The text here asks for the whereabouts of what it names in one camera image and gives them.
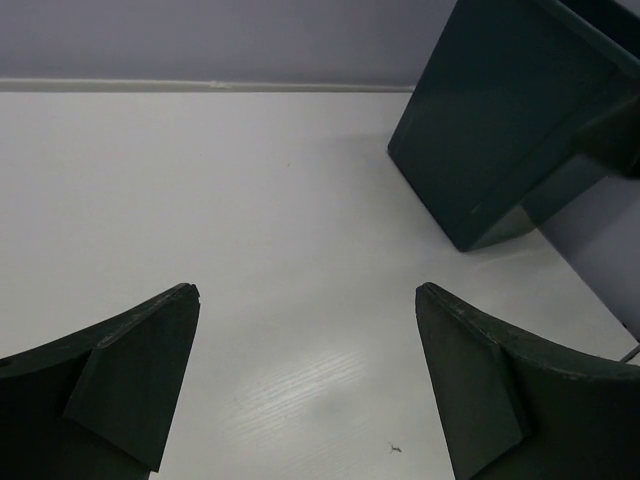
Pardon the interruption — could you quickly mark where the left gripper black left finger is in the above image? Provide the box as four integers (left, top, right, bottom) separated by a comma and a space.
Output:
1, 283, 200, 479

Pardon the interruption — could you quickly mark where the dark green plastic bin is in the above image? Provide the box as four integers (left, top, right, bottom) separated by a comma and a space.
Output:
388, 1, 639, 252

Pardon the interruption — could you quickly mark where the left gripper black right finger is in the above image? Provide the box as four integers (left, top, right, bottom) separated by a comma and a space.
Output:
415, 283, 639, 479

